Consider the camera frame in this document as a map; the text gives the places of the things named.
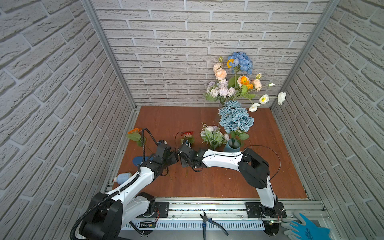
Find clear glass vase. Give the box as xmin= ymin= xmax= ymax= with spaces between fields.
xmin=219 ymin=99 xmax=227 ymax=108

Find blue hydrangea flower stem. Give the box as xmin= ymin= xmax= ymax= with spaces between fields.
xmin=227 ymin=52 xmax=254 ymax=92

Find teal ceramic vase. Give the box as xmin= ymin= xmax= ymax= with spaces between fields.
xmin=224 ymin=138 xmax=241 ymax=153

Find orange yellow flower stem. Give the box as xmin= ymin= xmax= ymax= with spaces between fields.
xmin=227 ymin=59 xmax=253 ymax=90

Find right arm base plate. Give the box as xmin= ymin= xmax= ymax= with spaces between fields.
xmin=245 ymin=202 xmax=287 ymax=219

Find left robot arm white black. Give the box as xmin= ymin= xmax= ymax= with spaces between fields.
xmin=70 ymin=142 xmax=178 ymax=240

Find black corrugated cable conduit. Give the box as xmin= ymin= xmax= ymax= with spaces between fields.
xmin=69 ymin=127 xmax=160 ymax=240

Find blue handled pliers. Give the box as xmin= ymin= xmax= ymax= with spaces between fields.
xmin=200 ymin=212 xmax=229 ymax=240

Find white lilac bouquet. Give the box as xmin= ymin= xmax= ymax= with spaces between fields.
xmin=204 ymin=80 xmax=236 ymax=102
xmin=200 ymin=123 xmax=230 ymax=150

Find aluminium mounting rail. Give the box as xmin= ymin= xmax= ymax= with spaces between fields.
xmin=121 ymin=198 xmax=329 ymax=232

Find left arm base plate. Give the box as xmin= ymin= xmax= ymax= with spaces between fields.
xmin=138 ymin=202 xmax=170 ymax=219

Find white ranunculus flower stem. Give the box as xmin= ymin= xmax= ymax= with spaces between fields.
xmin=242 ymin=86 xmax=287 ymax=112

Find orange gerbera flower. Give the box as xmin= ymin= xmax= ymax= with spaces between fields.
xmin=127 ymin=128 xmax=147 ymax=155

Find red gerbera flower stem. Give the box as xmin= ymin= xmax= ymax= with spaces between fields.
xmin=181 ymin=132 xmax=195 ymax=168

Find blue grey work glove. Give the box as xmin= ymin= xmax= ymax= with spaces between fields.
xmin=281 ymin=212 xmax=331 ymax=240

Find blue oval dish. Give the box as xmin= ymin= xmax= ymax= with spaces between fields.
xmin=133 ymin=156 xmax=153 ymax=167

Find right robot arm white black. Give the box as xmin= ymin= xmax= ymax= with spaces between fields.
xmin=178 ymin=145 xmax=278 ymax=209

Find dusty blue hydrangea stem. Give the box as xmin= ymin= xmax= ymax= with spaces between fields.
xmin=219 ymin=101 xmax=255 ymax=146

